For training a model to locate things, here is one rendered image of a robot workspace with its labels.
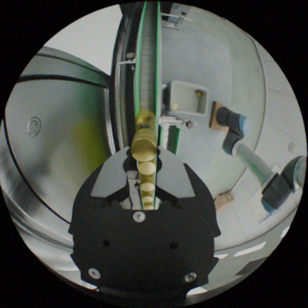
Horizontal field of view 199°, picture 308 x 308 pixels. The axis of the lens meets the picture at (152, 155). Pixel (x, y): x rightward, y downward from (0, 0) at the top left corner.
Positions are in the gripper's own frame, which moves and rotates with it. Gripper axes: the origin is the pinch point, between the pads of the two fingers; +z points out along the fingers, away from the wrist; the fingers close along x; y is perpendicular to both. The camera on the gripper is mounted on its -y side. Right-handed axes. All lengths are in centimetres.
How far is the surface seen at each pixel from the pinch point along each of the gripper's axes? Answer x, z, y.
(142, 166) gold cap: -0.6, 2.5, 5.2
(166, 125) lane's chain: 9.5, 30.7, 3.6
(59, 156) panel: -12.4, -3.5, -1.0
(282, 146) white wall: 362, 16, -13
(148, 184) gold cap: 0.6, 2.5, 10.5
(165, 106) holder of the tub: 10.9, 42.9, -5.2
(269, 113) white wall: 362, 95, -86
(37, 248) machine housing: -12.6, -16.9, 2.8
